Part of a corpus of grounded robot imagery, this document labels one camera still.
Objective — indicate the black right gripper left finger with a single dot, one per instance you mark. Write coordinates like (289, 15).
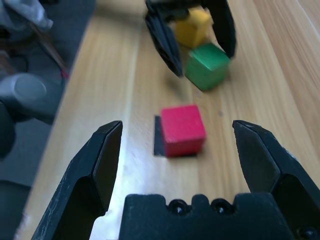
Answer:
(82, 175)

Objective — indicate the black square tape marker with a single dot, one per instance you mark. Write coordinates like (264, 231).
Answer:
(158, 140)

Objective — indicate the red wooden block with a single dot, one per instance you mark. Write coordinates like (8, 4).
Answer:
(182, 130)

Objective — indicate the forearm in cream printed sleeve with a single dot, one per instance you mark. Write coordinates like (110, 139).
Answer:
(20, 12)

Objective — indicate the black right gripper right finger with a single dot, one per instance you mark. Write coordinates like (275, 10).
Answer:
(275, 170)

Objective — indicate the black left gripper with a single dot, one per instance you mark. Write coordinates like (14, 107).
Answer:
(172, 6)

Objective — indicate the green wooden block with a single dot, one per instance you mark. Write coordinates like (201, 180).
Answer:
(207, 67)

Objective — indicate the yellow wooden block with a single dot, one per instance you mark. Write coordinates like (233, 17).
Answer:
(192, 27)

